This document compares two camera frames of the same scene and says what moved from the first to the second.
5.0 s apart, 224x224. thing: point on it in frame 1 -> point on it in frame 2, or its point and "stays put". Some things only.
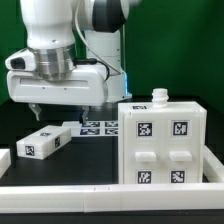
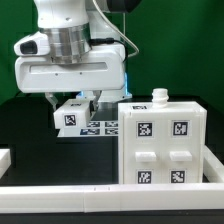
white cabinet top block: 43,143 -> 72,113
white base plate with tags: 94,128 stays put
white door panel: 180,147 stays put
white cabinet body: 161,142 stays put
